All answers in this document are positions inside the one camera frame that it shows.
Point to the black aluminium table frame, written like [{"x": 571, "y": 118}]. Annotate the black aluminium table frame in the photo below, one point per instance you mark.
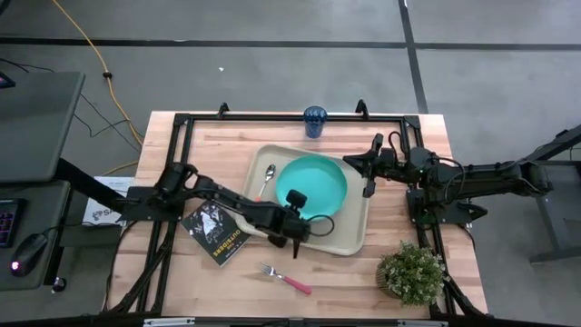
[{"x": 254, "y": 117}]

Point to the silver metal bracket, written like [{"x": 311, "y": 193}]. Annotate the silver metal bracket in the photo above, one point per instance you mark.
[
  {"x": 422, "y": 324},
  {"x": 168, "y": 322}
]

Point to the black paperback book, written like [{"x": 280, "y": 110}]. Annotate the black paperback book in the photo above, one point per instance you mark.
[{"x": 218, "y": 236}]

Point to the black horizontal rail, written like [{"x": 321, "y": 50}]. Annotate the black horizontal rail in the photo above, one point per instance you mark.
[{"x": 290, "y": 323}]

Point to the black lit keyboard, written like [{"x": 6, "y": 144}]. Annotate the black lit keyboard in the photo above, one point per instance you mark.
[{"x": 6, "y": 222}]

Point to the grey raised desk panel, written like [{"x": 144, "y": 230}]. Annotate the grey raised desk panel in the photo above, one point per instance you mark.
[{"x": 36, "y": 127}]

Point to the black metal stand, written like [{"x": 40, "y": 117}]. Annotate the black metal stand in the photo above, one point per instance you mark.
[{"x": 565, "y": 137}]

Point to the dark grey desk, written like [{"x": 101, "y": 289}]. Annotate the dark grey desk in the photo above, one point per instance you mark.
[{"x": 43, "y": 209}]

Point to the round black desk foot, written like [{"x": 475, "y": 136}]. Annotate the round black desk foot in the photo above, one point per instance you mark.
[{"x": 59, "y": 284}]

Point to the blue ribbed cup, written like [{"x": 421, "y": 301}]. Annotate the blue ribbed cup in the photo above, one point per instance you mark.
[{"x": 315, "y": 122}]

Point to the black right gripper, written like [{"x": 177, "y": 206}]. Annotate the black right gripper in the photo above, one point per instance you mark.
[{"x": 390, "y": 165}]

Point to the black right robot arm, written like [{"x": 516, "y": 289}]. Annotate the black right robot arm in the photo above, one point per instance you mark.
[{"x": 490, "y": 175}]

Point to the dark device with lit screen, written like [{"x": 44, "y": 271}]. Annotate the dark device with lit screen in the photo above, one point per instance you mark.
[{"x": 5, "y": 82}]

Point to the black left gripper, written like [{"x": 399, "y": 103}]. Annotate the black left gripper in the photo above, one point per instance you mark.
[{"x": 290, "y": 224}]

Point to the black diagonal metal beam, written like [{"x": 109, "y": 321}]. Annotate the black diagonal metal beam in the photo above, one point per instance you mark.
[{"x": 86, "y": 184}]

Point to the teal plastic plate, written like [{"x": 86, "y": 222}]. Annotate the teal plastic plate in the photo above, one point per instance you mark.
[{"x": 313, "y": 181}]

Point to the black computer mouse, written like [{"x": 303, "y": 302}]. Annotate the black computer mouse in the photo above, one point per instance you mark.
[{"x": 29, "y": 252}]

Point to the white printed box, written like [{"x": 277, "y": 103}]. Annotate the white printed box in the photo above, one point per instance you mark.
[{"x": 102, "y": 213}]

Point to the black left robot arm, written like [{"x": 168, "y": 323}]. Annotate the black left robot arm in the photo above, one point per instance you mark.
[{"x": 227, "y": 197}]

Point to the beige plastic tray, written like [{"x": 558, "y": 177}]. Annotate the beige plastic tray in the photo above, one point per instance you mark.
[{"x": 349, "y": 227}]

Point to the potted green plant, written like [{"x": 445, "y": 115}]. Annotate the potted green plant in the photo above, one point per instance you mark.
[{"x": 415, "y": 272}]

